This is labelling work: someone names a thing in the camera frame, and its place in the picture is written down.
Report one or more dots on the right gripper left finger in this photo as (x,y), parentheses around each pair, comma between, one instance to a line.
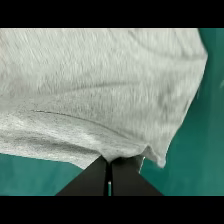
(91,180)

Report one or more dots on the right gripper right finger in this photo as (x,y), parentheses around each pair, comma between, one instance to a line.
(131,180)

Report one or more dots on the grey T-shirt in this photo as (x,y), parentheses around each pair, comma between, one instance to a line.
(100,90)

